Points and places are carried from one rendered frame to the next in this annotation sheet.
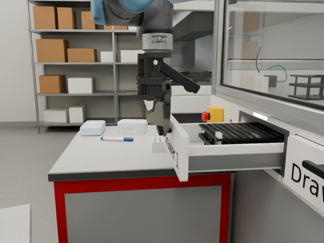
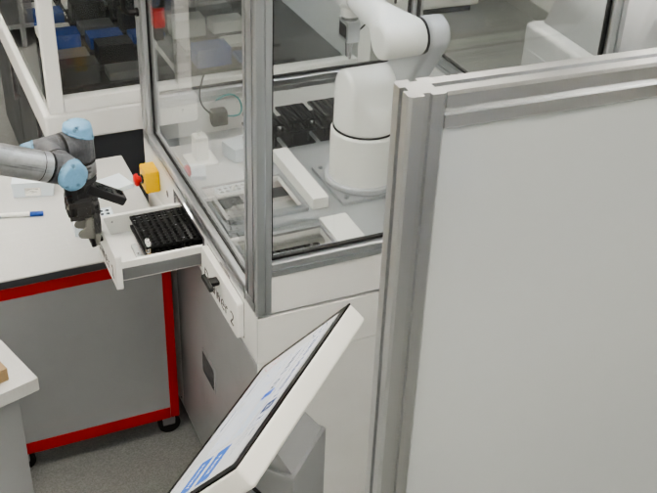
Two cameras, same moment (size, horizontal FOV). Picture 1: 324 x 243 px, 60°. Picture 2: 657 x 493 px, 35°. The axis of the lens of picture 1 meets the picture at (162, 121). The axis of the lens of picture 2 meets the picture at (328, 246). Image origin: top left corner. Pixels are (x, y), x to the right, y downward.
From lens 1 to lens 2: 2.25 m
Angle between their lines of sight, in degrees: 27
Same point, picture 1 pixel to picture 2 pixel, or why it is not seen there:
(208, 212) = (150, 296)
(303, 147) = (207, 259)
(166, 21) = (89, 156)
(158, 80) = (87, 203)
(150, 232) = (87, 326)
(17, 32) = not seen: outside the picture
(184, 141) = (117, 260)
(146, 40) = not seen: hidden behind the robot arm
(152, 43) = not seen: hidden behind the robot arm
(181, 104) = (100, 121)
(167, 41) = (92, 171)
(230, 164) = (158, 268)
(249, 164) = (175, 266)
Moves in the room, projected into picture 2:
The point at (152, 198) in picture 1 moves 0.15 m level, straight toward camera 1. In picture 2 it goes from (86, 292) to (93, 322)
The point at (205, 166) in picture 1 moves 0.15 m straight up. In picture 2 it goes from (137, 274) to (133, 226)
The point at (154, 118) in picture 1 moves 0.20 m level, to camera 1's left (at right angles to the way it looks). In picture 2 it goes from (86, 234) to (9, 244)
